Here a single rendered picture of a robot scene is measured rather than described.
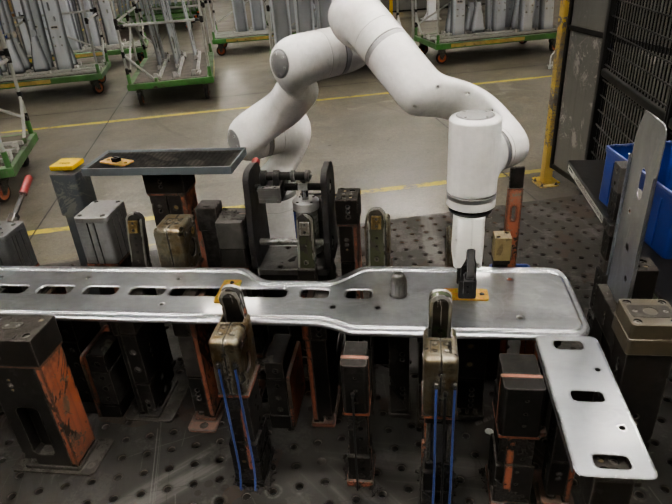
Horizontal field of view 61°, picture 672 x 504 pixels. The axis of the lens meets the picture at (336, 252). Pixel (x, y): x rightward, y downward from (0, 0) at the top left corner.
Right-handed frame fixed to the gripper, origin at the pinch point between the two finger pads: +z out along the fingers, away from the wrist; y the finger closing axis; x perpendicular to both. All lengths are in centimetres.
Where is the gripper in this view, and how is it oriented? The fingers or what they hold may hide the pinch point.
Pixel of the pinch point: (466, 281)
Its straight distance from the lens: 110.3
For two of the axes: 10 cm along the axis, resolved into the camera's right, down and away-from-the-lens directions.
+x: 9.9, 0.1, -1.3
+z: 0.6, 8.8, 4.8
